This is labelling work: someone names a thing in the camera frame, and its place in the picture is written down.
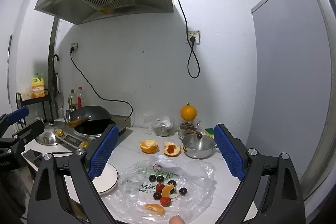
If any dark vertical pipe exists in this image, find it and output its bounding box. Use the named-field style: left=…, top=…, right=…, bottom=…
left=47, top=17, right=60, bottom=119

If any black wok with wooden handle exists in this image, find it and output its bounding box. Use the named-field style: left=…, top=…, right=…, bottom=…
left=67, top=106, right=113, bottom=128

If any black smartphone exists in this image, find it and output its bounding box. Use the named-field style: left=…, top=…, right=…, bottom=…
left=22, top=149, right=44, bottom=161

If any steel induction cooker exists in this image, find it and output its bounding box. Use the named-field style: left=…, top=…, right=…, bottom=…
left=54, top=114, right=132, bottom=149

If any grey refrigerator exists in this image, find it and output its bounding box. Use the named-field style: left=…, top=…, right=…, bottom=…
left=251, top=0, right=336, bottom=195

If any cooking oil bottle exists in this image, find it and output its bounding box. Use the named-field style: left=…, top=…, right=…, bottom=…
left=68, top=89, right=76, bottom=110

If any red label bottle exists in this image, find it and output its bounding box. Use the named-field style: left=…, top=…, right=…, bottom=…
left=77, top=87, right=84, bottom=109

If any white round plate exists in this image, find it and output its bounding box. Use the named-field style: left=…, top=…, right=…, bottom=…
left=92, top=162, right=119, bottom=195

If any black range hood cable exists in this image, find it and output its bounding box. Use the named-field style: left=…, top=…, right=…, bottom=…
left=170, top=0, right=200, bottom=80

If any empty orange peel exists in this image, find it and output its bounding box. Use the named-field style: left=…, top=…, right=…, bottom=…
left=139, top=139, right=159, bottom=153

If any glass fruit container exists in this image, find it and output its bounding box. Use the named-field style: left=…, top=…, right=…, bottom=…
left=178, top=121, right=206, bottom=139

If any peeled orange segment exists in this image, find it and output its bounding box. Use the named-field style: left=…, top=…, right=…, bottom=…
left=144, top=203, right=165, bottom=215
left=161, top=184, right=175, bottom=198

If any black cooker power cable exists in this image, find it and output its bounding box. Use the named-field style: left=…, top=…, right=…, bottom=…
left=70, top=47, right=134, bottom=122

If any whole orange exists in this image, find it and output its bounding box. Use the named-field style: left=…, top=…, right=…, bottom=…
left=180, top=103, right=197, bottom=122

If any yellow detergent bottle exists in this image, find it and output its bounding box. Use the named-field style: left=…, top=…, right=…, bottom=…
left=31, top=74, right=47, bottom=99

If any clear printed plastic bag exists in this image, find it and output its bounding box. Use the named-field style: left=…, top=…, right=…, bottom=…
left=118, top=156, right=216, bottom=216

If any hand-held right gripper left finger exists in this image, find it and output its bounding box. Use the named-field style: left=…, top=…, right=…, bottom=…
left=28, top=124, right=120, bottom=224

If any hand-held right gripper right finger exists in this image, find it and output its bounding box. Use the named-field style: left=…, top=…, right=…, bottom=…
left=213, top=123, right=306, bottom=224

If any black metal rack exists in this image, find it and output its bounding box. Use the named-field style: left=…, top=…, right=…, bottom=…
left=15, top=92, right=53, bottom=125

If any orange peel with red piece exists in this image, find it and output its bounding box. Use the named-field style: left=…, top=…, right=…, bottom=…
left=163, top=141, right=182, bottom=157

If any small steel lid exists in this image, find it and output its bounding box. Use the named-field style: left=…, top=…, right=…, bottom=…
left=182, top=133, right=216, bottom=159

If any steel pot lid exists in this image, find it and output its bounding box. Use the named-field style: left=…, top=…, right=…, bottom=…
left=35, top=120, right=65, bottom=146

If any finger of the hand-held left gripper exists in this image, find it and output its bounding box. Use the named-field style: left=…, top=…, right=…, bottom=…
left=0, top=106, right=30, bottom=135
left=12, top=119, right=45, bottom=146

